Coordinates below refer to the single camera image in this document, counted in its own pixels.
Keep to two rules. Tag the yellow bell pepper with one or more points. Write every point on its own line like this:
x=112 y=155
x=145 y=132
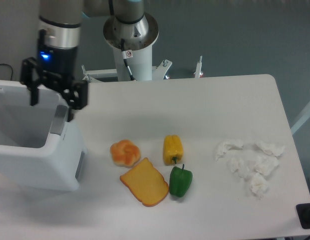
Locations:
x=172 y=150

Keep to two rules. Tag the black device at edge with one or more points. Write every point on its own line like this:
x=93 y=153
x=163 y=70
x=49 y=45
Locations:
x=303 y=212

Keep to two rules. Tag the crumpled white tissue middle left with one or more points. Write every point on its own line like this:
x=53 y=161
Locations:
x=239 y=166

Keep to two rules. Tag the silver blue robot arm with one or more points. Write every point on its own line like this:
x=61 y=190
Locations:
x=67 y=14

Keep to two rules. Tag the crumpled white tissue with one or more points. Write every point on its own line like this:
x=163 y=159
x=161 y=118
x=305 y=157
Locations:
x=265 y=165
x=258 y=185
x=226 y=145
x=270 y=149
x=239 y=166

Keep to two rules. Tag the green bell pepper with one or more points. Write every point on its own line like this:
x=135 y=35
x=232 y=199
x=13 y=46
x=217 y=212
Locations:
x=180 y=181

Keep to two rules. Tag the white frame at right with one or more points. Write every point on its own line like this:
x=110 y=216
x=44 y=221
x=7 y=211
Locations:
x=301 y=118

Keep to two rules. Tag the crumpled white tissue middle right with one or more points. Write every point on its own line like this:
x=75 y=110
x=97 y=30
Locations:
x=265 y=165

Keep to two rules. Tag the crumpled white tissue top left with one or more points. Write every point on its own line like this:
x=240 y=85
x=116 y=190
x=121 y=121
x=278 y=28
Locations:
x=226 y=145

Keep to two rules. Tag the crumpled white tissue top right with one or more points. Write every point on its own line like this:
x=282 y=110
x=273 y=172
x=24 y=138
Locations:
x=270 y=149

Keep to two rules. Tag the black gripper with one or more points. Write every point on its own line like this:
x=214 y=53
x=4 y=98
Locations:
x=57 y=51

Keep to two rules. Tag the crumpled white tissue bottom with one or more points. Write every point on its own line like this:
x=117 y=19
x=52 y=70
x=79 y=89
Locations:
x=258 y=185

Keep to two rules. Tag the round knotted bread roll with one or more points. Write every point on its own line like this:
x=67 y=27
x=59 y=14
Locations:
x=125 y=153

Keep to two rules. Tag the square toast bread slice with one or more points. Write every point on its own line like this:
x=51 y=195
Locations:
x=146 y=183

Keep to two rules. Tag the white trash can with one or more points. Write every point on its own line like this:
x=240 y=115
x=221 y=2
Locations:
x=39 y=146

